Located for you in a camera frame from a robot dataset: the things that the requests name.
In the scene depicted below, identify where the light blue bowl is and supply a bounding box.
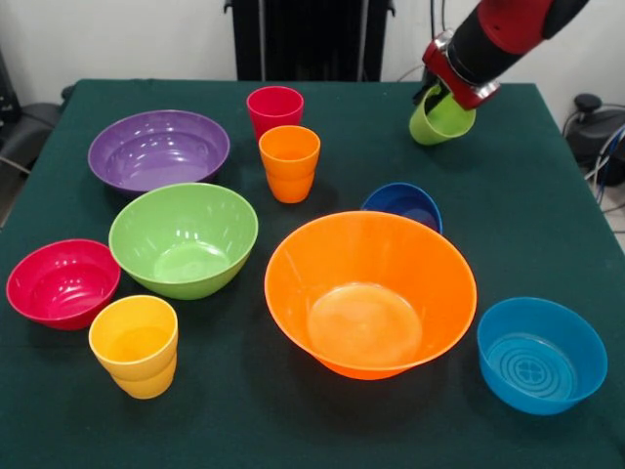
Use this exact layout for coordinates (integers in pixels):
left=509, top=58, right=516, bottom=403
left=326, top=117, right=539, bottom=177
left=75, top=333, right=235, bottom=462
left=476, top=296, right=609, bottom=417

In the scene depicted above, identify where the orange cup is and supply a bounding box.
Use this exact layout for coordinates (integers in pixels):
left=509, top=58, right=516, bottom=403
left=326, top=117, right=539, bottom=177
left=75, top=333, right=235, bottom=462
left=258, top=124, right=322, bottom=204

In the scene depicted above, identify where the red-pink bowl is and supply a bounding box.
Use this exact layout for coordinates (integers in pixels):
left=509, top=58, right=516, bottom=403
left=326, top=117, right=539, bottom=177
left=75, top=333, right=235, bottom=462
left=5, top=237, right=122, bottom=332

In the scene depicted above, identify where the dark green tablecloth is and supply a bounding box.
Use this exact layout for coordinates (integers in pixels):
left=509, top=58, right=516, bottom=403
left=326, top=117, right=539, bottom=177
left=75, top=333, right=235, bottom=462
left=0, top=77, right=625, bottom=469

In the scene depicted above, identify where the tangle of cables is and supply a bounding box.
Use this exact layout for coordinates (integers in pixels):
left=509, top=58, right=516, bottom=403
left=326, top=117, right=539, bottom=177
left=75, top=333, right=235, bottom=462
left=583, top=124, right=625, bottom=214

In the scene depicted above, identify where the red-pink cup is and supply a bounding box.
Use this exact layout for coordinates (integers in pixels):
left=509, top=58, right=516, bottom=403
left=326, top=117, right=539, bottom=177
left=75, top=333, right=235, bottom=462
left=246, top=85, right=306, bottom=143

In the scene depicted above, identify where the dark blue bowl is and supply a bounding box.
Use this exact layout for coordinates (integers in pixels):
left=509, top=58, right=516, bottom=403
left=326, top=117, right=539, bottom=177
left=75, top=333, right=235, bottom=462
left=361, top=182, right=444, bottom=235

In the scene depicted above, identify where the purple bowl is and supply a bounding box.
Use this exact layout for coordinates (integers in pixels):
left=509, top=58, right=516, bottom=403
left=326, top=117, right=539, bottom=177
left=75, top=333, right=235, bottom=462
left=87, top=108, right=231, bottom=198

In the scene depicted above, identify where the yellow cup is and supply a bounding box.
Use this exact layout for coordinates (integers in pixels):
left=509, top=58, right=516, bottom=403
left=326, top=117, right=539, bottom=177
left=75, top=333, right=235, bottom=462
left=88, top=294, right=180, bottom=401

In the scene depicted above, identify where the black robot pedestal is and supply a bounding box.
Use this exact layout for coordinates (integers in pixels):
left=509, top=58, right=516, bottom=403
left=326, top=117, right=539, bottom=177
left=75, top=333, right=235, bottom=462
left=224, top=0, right=396, bottom=82

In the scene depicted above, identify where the light green cup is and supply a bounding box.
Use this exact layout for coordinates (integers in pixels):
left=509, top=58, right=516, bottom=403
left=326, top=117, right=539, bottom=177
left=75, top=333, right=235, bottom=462
left=408, top=85, right=478, bottom=147

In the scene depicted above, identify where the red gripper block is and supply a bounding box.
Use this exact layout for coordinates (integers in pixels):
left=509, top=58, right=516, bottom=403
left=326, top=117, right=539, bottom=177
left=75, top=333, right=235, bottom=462
left=412, top=29, right=502, bottom=118

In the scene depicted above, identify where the large orange bowl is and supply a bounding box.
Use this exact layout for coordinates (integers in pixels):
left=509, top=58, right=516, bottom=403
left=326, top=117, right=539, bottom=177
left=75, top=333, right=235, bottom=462
left=264, top=210, right=479, bottom=381

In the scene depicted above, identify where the black metal stand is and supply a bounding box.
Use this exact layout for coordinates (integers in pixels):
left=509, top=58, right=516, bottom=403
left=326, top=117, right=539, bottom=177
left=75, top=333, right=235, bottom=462
left=0, top=48, right=23, bottom=123

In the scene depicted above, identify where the light green bowl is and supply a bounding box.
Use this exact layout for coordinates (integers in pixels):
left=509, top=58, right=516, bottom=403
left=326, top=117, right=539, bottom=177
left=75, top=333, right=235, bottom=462
left=107, top=182, right=260, bottom=301

